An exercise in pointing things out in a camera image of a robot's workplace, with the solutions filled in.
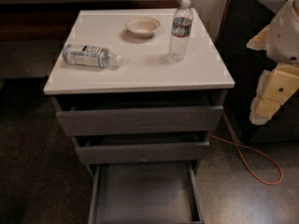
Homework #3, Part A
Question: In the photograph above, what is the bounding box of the clear water bottle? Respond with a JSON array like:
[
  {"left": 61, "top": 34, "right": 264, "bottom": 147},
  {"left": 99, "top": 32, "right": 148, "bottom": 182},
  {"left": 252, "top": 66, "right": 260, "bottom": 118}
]
[{"left": 168, "top": 0, "right": 193, "bottom": 62}]

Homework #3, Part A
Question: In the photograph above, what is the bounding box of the grey open bottom drawer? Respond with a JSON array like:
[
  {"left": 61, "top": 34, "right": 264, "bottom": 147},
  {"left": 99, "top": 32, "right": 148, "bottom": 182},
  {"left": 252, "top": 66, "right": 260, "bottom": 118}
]
[{"left": 88, "top": 161, "right": 205, "bottom": 224}]

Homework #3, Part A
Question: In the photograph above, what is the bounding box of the white paper bowl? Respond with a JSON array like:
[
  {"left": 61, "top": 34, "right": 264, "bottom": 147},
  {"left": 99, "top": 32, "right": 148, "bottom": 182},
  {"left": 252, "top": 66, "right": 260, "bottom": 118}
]
[{"left": 125, "top": 18, "right": 160, "bottom": 39}]

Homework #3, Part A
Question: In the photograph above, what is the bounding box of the grey middle drawer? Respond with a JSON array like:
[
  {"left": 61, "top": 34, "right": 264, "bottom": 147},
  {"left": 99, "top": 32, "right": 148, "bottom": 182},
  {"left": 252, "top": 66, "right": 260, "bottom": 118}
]
[{"left": 72, "top": 132, "right": 209, "bottom": 164}]

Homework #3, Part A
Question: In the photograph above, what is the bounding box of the black cabinet with label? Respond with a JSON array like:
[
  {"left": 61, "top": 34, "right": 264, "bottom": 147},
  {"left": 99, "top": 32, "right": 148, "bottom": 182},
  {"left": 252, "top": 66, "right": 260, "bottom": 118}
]
[{"left": 217, "top": 0, "right": 299, "bottom": 143}]

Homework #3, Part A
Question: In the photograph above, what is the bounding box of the lying labelled water bottle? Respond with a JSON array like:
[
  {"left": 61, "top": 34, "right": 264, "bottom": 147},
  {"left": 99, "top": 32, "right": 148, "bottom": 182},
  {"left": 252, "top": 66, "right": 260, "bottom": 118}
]
[{"left": 62, "top": 44, "right": 122, "bottom": 68}]

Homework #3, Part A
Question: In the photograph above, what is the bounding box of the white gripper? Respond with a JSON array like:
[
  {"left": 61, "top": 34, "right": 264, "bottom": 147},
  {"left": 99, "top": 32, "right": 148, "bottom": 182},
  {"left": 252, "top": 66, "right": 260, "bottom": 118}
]
[{"left": 247, "top": 0, "right": 299, "bottom": 125}]

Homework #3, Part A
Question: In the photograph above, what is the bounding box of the white top drawer cabinet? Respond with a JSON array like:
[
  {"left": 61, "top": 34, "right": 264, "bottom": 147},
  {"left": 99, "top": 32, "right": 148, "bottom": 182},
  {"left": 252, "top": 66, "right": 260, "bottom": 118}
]
[{"left": 43, "top": 7, "right": 235, "bottom": 177}]

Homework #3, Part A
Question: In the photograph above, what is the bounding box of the grey top drawer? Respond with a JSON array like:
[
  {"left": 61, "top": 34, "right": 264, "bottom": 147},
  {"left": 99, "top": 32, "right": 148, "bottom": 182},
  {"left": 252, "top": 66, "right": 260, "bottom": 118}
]
[{"left": 52, "top": 92, "right": 222, "bottom": 136}]

